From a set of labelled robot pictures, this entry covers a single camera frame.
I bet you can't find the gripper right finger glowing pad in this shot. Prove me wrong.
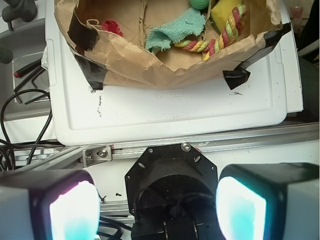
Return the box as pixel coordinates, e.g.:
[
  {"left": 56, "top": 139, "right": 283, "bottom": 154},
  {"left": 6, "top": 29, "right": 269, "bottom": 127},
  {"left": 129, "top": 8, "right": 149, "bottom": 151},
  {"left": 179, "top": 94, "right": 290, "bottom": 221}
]
[{"left": 215, "top": 162, "right": 320, "bottom": 240}]

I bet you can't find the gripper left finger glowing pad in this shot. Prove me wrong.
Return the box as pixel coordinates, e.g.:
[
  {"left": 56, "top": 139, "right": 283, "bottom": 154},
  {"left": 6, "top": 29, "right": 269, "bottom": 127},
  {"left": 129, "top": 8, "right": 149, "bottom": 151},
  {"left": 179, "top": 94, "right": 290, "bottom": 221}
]
[{"left": 0, "top": 169, "right": 100, "bottom": 240}]

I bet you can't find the multicolored twisted rope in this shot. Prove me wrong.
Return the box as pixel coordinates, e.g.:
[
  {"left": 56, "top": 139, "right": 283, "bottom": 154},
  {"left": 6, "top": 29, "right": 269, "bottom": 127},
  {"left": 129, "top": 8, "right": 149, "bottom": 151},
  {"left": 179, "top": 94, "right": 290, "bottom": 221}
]
[{"left": 174, "top": 4, "right": 247, "bottom": 63}]

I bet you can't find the white plastic bin lid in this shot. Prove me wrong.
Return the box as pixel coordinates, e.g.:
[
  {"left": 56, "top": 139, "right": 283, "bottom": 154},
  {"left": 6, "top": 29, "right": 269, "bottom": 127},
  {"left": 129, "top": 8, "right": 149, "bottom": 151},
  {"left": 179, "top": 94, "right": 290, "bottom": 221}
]
[{"left": 45, "top": 0, "right": 303, "bottom": 146}]

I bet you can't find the grey plastic tray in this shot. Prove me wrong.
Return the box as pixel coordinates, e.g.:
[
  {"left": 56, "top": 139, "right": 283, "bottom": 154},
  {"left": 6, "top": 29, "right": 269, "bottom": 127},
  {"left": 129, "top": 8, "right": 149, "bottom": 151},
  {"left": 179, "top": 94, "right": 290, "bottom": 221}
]
[{"left": 0, "top": 19, "right": 51, "bottom": 121}]

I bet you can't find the black allen key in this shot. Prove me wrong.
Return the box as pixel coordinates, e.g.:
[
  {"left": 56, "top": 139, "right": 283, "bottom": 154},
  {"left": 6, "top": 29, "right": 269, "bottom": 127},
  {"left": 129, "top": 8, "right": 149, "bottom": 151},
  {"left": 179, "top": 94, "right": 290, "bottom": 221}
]
[{"left": 13, "top": 66, "right": 45, "bottom": 94}]

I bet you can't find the brown paper bag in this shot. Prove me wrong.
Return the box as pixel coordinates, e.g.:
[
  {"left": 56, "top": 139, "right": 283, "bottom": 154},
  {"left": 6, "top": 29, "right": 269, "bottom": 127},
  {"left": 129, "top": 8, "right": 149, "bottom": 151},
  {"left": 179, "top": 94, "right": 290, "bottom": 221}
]
[{"left": 54, "top": 0, "right": 291, "bottom": 89}]

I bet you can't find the red crumpled object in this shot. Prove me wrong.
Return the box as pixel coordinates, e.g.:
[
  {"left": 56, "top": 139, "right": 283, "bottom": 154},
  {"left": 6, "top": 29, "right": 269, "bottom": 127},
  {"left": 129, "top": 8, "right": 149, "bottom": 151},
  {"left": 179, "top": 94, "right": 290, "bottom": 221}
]
[{"left": 101, "top": 20, "right": 123, "bottom": 37}]

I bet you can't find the teal microfiber cloth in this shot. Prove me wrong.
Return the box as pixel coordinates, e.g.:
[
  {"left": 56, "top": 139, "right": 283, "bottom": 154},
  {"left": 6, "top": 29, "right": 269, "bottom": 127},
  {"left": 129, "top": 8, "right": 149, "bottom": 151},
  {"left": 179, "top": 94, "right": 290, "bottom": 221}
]
[{"left": 144, "top": 7, "right": 206, "bottom": 55}]

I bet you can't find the yellow green sponge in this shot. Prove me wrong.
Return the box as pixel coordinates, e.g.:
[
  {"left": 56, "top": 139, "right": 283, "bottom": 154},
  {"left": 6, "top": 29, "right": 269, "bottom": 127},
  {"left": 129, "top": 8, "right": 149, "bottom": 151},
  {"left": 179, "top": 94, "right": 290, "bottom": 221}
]
[{"left": 210, "top": 0, "right": 243, "bottom": 34}]

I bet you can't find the green ball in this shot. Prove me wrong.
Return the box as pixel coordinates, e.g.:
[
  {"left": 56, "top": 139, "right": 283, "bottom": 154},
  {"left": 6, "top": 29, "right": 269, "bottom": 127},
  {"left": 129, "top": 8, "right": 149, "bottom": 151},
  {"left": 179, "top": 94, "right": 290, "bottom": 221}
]
[{"left": 189, "top": 0, "right": 210, "bottom": 10}]

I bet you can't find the black cable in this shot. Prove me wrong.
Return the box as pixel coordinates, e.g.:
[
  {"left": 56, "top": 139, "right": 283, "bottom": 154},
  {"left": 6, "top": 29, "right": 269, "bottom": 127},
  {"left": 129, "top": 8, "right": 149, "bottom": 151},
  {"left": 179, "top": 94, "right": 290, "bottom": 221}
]
[{"left": 0, "top": 89, "right": 53, "bottom": 172}]

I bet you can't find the aluminum extrusion rail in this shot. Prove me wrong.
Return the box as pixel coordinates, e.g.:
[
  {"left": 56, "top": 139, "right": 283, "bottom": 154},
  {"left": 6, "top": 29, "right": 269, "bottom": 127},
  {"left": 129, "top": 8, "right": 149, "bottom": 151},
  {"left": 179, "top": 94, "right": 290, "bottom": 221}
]
[{"left": 16, "top": 122, "right": 320, "bottom": 170}]

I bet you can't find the metal corner bracket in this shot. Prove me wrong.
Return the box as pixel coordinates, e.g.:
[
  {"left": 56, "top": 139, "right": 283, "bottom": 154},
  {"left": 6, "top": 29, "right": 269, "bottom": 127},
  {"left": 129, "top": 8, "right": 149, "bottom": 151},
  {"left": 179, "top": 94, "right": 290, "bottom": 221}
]
[{"left": 82, "top": 145, "right": 113, "bottom": 168}]

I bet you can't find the black octagonal mount plate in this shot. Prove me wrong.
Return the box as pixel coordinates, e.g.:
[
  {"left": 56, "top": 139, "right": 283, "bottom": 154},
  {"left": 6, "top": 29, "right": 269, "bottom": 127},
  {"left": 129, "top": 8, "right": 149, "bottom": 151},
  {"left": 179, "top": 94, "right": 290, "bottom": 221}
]
[{"left": 124, "top": 142, "right": 223, "bottom": 240}]

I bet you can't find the grey clamp handle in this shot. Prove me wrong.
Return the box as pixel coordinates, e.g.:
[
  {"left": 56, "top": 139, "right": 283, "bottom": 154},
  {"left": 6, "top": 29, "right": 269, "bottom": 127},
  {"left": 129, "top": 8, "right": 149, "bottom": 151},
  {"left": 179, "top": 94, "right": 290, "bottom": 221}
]
[{"left": 1, "top": 0, "right": 38, "bottom": 32}]

